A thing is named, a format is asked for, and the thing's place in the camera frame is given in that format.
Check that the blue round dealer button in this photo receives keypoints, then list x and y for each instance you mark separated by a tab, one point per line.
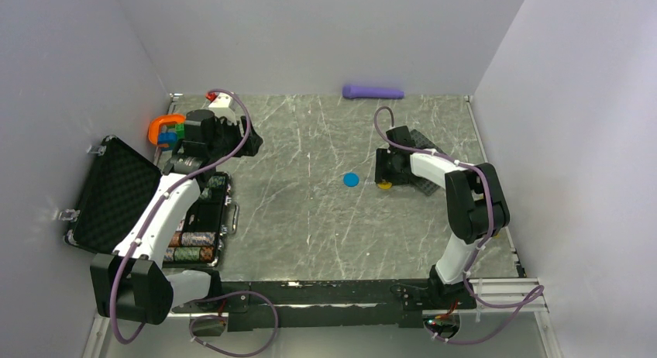
351	180

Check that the purple cylinder tube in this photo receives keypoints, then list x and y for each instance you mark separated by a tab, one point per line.
352	91

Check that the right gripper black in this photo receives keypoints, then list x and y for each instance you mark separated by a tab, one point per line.
383	156

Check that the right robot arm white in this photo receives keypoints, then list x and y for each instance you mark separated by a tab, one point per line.
475	203

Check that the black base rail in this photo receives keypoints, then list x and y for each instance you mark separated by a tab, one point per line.
300	304

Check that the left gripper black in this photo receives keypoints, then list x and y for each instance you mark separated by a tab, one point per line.
246	146

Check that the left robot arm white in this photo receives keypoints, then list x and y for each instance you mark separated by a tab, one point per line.
129	282

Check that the blue green chip stack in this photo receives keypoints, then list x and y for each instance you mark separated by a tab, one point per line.
216	181

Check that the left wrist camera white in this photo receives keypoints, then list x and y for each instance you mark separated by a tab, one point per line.
224	106

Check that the brown red chip stack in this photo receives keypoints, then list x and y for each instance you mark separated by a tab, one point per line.
176	240

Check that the dark grey building plate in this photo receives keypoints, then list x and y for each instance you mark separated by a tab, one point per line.
426	175

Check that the black poker chip case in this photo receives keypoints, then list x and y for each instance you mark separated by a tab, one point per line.
117	190

